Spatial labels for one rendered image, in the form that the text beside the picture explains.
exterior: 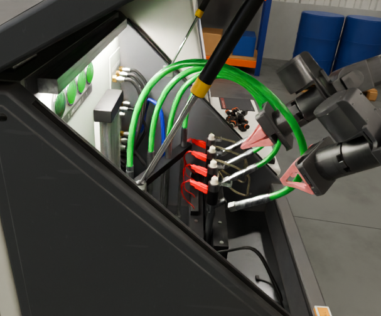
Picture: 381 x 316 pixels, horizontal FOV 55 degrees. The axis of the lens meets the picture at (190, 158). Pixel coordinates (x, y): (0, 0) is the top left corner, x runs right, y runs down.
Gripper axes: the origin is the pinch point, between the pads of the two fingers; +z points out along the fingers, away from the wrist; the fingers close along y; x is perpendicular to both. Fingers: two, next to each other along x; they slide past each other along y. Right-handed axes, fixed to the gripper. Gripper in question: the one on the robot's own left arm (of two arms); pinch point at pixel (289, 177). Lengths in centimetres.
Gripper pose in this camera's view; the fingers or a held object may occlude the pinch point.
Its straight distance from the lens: 74.0
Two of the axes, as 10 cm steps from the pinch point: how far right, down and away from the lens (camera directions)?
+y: -6.6, 5.0, -5.6
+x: 5.8, 8.2, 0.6
